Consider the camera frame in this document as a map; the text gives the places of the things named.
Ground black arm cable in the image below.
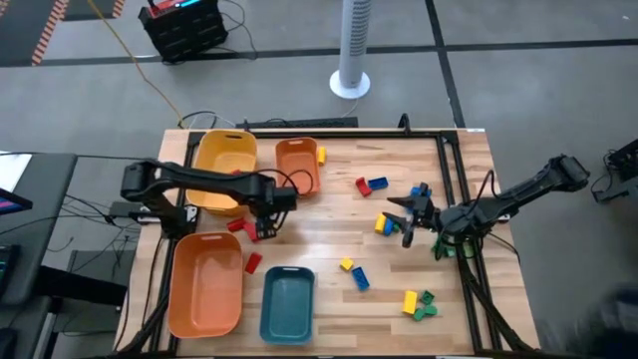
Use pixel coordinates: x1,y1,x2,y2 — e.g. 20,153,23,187
476,169,498,203
256,168,321,197

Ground yellow floor cable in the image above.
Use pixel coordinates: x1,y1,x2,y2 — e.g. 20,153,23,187
87,0,186,129

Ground white paper sheet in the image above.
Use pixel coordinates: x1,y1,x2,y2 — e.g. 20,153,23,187
0,152,34,193

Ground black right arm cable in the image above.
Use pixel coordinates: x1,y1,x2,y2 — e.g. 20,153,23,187
476,169,498,203

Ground red device on crate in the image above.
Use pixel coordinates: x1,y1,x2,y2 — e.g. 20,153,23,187
148,0,210,19

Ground small orange plastic bin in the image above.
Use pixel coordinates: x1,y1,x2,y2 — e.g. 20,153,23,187
274,137,322,199

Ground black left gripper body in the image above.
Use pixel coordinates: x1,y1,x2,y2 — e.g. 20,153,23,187
258,184,299,223

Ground black aluminium table frame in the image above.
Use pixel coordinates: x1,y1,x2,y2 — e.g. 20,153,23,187
114,128,537,359

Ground white tower fan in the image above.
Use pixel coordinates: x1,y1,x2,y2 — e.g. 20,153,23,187
328,0,372,101

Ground long yellow toy block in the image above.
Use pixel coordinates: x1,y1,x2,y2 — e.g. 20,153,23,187
402,289,420,316

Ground large orange plastic bin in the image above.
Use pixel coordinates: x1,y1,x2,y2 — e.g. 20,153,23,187
166,230,246,340

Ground teal plastic bin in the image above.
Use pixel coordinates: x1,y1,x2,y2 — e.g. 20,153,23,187
258,264,317,347

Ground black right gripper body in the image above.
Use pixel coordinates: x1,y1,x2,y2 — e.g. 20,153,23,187
402,181,446,249

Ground black side desk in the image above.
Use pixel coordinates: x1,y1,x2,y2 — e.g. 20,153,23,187
0,152,79,306

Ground lit computer screen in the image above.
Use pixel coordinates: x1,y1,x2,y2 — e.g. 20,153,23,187
0,186,34,216

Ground black floor equipment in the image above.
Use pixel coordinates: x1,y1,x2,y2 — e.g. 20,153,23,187
589,138,638,204

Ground black plastic crate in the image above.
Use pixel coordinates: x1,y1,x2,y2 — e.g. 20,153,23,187
138,0,230,65

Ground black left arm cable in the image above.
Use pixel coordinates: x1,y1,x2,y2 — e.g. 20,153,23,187
256,168,321,197

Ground yellow plastic bin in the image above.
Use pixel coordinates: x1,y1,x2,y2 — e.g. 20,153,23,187
185,129,259,217

